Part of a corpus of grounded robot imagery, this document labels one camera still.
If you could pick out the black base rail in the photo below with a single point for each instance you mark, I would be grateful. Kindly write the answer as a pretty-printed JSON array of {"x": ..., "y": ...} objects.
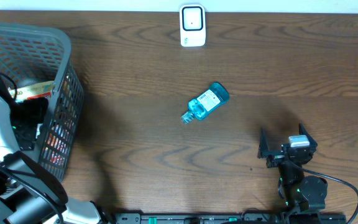
[{"x": 252, "y": 216}]

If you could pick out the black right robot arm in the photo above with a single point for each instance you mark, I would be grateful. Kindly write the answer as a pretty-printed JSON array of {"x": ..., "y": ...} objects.
[{"x": 302, "y": 193}]

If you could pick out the grey plastic shopping basket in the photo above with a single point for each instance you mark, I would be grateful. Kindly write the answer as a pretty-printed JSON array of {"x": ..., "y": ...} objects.
[{"x": 30, "y": 55}]

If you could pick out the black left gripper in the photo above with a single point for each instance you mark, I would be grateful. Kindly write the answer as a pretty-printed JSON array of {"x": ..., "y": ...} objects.
[{"x": 22, "y": 133}]

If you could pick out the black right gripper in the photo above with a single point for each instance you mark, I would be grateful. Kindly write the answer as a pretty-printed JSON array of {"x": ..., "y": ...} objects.
[{"x": 263, "y": 152}]

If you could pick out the teal mouthwash bottle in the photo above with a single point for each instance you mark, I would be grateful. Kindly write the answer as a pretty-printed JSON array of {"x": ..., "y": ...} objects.
[{"x": 199, "y": 108}]

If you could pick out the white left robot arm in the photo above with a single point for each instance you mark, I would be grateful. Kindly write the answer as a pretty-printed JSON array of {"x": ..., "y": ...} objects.
[{"x": 28, "y": 192}]

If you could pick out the red label cleaning sheet pack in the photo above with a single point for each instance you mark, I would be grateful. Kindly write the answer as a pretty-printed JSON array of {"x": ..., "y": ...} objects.
[{"x": 38, "y": 90}]

